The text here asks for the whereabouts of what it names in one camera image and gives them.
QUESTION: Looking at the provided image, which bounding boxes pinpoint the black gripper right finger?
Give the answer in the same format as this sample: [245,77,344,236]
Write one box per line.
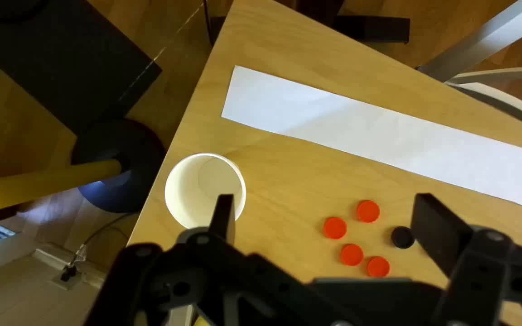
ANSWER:
[410,193,522,326]

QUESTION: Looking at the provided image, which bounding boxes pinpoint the red game disc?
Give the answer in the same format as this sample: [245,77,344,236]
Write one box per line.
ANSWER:
[364,254,392,279]
[321,216,348,241]
[337,241,366,269]
[354,198,383,225]

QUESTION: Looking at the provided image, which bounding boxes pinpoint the black floor power cable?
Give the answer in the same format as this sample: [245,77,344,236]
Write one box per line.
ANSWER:
[60,211,136,285]

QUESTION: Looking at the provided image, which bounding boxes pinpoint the white paper cup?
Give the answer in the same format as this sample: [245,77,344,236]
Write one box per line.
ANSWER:
[163,153,248,232]

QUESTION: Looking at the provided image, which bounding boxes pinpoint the long white paper strip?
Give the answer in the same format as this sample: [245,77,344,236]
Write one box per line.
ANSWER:
[219,64,522,214]

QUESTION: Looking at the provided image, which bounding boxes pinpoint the black square box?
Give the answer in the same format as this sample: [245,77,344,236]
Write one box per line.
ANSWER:
[0,0,163,135]

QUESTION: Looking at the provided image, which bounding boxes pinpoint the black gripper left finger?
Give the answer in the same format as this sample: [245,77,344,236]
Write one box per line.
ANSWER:
[82,194,335,326]

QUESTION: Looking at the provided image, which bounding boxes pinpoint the black game disc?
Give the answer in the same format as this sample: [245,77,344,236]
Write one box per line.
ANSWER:
[390,225,415,251]

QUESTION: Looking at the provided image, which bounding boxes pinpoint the white wooden chair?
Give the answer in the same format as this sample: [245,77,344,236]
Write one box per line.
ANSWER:
[421,0,522,133]

